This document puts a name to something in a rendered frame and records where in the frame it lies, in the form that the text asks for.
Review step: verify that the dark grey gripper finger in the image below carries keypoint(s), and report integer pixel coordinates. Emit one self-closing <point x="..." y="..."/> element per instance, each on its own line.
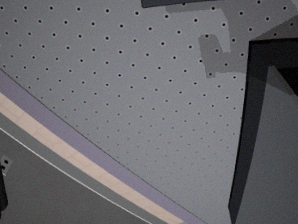
<point x="3" y="195"/>

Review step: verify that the dark grey plate nest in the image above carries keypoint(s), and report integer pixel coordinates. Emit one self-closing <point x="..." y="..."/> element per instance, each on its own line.
<point x="156" y="3"/>

